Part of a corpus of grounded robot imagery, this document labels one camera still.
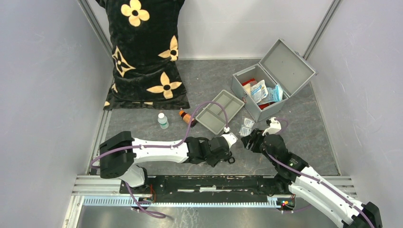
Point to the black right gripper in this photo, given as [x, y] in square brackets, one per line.
[254, 137]

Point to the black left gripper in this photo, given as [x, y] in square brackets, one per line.
[214, 162]

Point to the clear bag of wipes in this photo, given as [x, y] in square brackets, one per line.
[246, 126]

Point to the grey plastic divider tray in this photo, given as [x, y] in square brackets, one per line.
[213, 117]

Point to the amber pill bottle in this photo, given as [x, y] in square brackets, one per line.
[186, 117]

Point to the white wipes packet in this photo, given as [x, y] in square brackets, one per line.
[259, 91]

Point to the red first aid pouch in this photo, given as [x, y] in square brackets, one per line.
[261, 106]

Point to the white plastic bottle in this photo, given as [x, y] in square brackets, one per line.
[163, 121]

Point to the silver metal case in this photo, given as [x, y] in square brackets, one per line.
[283, 66]

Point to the black handled scissors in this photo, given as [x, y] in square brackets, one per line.
[229, 160]

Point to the blue gauze packet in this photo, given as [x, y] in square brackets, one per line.
[274, 95]

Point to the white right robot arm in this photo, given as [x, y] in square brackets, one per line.
[296, 176]

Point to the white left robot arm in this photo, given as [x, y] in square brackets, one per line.
[121, 154]

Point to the black floral velvet cloth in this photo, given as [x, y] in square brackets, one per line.
[145, 49]

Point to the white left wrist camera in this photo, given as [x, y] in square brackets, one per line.
[230, 137]

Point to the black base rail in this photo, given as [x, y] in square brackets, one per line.
[213, 189]

